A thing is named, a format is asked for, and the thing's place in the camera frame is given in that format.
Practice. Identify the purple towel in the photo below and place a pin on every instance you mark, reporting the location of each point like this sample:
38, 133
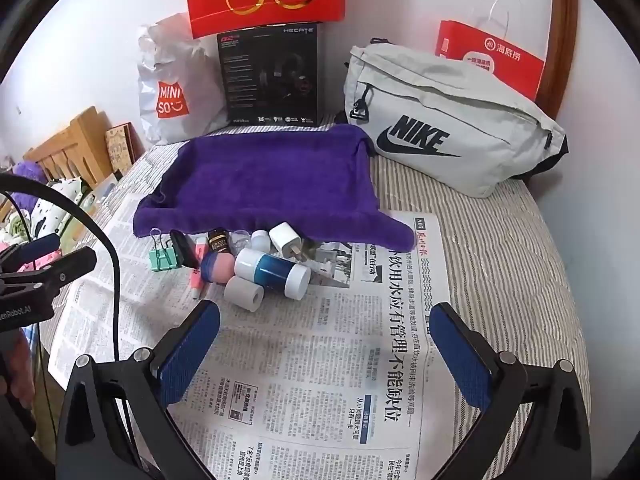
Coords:
270, 180

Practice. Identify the brown patterned book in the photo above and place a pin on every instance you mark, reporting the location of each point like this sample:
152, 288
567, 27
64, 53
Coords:
120, 145

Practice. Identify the blue white bottle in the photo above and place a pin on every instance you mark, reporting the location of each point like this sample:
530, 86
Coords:
272, 272

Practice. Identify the black product box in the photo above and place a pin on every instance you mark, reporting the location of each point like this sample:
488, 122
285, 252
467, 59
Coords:
270, 80

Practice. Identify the white plastic bag red label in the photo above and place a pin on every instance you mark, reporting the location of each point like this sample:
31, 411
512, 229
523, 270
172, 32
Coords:
170, 60

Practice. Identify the dark tube gold label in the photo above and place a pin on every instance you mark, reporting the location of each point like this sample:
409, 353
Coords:
218, 241

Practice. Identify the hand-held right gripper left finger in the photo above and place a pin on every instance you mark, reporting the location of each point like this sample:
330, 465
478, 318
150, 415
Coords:
190, 355

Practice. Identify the white floral pillow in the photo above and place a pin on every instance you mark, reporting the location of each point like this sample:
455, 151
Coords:
60, 205

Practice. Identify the wooden headboard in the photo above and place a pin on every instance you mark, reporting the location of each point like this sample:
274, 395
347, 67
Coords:
75, 140

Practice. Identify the purple plush toy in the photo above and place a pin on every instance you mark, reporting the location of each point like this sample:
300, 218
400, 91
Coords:
30, 185

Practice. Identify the white charger plug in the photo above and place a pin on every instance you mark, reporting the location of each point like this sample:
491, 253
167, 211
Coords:
284, 240

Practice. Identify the clear plastic piece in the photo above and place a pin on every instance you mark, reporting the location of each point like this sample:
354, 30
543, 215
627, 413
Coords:
239, 240

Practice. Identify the black stick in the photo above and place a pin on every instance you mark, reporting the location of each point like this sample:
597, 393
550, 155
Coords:
184, 249

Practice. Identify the person's left hand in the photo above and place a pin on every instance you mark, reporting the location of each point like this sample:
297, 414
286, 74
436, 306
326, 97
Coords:
16, 370

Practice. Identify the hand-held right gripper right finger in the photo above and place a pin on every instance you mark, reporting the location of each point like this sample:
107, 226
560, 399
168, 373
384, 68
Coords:
460, 360

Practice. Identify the wooden door frame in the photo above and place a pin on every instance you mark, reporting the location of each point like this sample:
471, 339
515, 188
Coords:
562, 35

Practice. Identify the pink and blue container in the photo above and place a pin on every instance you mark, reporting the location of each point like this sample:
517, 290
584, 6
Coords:
217, 269

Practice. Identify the white cup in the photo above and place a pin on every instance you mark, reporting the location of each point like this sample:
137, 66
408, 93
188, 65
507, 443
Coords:
240, 292

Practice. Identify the newspaper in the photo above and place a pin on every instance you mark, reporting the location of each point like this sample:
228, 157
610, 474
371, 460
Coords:
310, 360

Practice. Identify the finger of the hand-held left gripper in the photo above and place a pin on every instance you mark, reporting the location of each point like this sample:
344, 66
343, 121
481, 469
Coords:
70, 267
44, 245

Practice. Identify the pink highlighter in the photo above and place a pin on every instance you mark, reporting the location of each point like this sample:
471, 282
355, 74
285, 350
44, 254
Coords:
195, 280

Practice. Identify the small white round bottle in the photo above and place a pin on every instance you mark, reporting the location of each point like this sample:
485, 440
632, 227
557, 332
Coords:
260, 241

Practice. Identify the green binder clip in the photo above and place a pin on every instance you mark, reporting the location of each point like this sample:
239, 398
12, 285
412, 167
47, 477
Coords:
162, 259

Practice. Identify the grey waist bag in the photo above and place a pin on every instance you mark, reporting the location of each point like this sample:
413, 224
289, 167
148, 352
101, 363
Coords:
465, 110

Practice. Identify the green patterned cloth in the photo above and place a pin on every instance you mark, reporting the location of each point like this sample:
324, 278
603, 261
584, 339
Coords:
15, 227

